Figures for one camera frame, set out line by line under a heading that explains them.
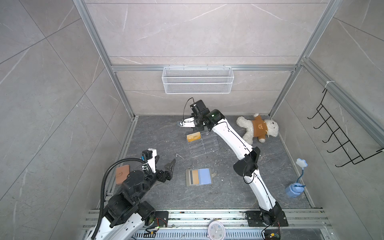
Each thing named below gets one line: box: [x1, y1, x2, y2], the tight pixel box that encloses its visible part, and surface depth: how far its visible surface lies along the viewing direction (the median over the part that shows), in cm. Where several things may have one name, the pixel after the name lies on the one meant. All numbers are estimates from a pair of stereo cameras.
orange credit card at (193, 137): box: [186, 131, 202, 142], surface depth 97 cm
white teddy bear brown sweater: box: [236, 113, 279, 145], surface depth 105 cm
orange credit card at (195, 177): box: [192, 170, 199, 185], surface depth 88 cm
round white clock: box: [208, 220, 226, 240], surface depth 70 cm
